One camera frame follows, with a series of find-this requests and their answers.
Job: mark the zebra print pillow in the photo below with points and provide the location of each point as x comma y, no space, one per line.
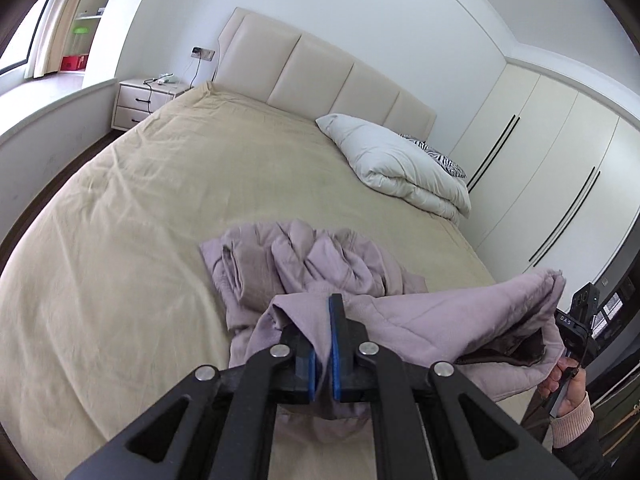
440,157

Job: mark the bed with beige sheet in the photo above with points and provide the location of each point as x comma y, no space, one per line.
150,220

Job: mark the white built-in shelf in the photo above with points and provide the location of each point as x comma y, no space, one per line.
95,5

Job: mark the red box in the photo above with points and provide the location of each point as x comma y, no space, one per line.
74,62

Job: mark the small white device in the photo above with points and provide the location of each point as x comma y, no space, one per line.
162,80

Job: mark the white window ledge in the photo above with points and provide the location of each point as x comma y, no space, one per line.
45,130

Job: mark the cream wardrobe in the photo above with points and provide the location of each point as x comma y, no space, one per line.
540,160

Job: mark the person's right hand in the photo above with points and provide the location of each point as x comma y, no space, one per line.
570,385

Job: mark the mauve hooded puffer coat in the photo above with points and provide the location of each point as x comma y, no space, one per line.
350,280

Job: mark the folded white duvet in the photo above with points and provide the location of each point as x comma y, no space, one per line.
395,165

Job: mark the beige curtain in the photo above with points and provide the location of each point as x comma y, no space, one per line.
60,25

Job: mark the white nightstand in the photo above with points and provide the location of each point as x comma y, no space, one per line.
137,105

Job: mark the black framed window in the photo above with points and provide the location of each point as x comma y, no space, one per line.
30,35

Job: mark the person's right forearm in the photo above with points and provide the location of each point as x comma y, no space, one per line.
580,435

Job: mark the cream padded headboard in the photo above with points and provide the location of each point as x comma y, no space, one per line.
320,70

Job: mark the green lidded clear container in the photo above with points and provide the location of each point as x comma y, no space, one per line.
80,40

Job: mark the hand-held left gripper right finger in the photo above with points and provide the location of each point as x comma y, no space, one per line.
334,355

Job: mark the wall power socket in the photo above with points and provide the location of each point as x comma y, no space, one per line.
202,53

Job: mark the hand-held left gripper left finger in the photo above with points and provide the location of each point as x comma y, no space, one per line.
312,375

